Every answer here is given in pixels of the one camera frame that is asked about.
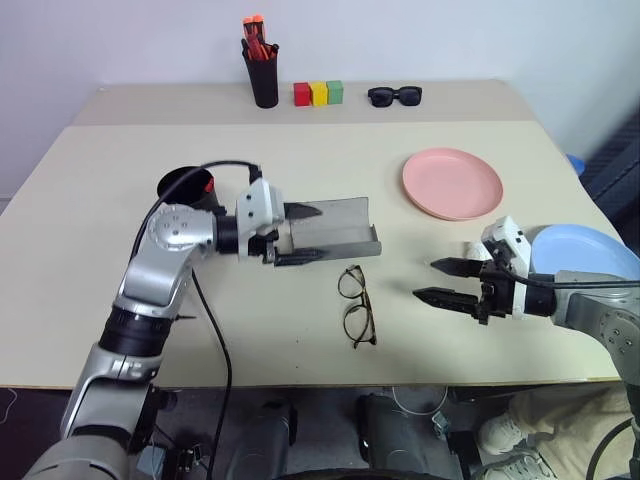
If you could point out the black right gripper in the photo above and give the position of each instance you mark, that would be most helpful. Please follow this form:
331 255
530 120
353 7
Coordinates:
495 295

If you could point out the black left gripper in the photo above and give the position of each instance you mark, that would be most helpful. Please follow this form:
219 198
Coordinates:
262 245

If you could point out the grey glasses case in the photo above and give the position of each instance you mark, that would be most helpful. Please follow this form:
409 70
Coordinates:
345 230

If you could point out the tortoiseshell eyeglasses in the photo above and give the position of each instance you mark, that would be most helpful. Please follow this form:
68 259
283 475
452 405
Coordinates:
364 302

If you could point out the blue plate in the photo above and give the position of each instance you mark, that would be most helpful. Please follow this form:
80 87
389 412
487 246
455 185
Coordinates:
575 250

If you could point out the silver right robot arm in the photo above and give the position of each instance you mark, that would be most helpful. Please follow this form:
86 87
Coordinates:
600 310

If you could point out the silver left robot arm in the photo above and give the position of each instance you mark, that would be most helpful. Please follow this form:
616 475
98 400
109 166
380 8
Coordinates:
170 235

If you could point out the pink plate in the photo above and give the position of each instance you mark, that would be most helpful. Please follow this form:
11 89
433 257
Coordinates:
452 185

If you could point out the empty black cup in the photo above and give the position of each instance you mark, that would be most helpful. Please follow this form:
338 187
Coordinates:
192 192

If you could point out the red cube block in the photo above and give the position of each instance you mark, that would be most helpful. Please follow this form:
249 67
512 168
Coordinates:
302 95

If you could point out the small metal clamp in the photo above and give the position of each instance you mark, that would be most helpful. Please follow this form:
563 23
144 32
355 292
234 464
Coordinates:
441 423

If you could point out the yellow cube block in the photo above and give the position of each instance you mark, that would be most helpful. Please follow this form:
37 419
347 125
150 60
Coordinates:
319 94

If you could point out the green cube block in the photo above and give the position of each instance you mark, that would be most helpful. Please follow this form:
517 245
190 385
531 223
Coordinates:
335 92

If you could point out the black pen holder cup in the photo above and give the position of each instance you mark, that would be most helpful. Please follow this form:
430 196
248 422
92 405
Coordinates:
265 85

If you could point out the white sneaker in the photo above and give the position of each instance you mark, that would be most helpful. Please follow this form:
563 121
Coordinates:
500 435
525 467

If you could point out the black sunglasses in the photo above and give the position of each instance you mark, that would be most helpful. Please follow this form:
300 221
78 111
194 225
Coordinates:
382 97

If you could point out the dark grey rounded shape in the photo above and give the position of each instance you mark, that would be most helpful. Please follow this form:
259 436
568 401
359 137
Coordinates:
385 430

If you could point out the black rectangular device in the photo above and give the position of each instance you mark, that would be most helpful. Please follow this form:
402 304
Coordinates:
463 447

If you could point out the blue round container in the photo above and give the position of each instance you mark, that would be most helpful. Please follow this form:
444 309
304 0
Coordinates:
576 164

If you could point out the beige trouser leg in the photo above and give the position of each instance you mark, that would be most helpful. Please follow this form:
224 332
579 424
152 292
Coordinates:
565 425

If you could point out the black clip pen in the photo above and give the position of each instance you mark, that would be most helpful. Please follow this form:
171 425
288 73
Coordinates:
274 50

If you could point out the red pen in holder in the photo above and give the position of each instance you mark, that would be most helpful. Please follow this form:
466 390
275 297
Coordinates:
257 50

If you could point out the orange cap black marker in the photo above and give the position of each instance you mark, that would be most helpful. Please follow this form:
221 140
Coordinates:
248 30
259 27

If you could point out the small grey box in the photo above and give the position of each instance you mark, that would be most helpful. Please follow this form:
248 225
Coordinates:
151 460

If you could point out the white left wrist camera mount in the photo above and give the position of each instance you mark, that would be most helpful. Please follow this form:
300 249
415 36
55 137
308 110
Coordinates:
257 205

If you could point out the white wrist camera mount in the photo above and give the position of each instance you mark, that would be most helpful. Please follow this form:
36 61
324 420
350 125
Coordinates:
510 235
257 205

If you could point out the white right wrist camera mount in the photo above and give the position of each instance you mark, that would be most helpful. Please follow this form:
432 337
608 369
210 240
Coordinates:
510 235

